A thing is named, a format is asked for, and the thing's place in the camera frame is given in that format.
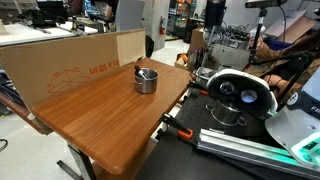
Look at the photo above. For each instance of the brown cardboard sheet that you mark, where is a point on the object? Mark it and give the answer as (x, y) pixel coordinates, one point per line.
(43, 70)

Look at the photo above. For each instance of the white VR headset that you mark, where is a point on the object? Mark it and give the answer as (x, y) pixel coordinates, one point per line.
(247, 92)

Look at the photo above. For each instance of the black orange clamp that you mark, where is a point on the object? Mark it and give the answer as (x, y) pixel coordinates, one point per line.
(183, 131)

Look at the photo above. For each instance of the black camera stand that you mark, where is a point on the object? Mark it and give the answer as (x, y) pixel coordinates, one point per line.
(263, 50)

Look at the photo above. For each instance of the black Expo marker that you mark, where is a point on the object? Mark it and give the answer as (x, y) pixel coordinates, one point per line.
(141, 72)

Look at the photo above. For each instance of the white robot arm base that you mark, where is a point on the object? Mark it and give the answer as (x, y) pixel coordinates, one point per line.
(297, 125)

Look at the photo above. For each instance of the person in brown jacket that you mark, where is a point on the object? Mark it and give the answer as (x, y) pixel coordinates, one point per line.
(283, 56)

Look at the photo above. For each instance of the silver metal pot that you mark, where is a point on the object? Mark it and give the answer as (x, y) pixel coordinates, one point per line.
(146, 86)

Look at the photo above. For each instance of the aluminium rail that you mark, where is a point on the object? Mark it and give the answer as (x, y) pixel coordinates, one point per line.
(255, 153)

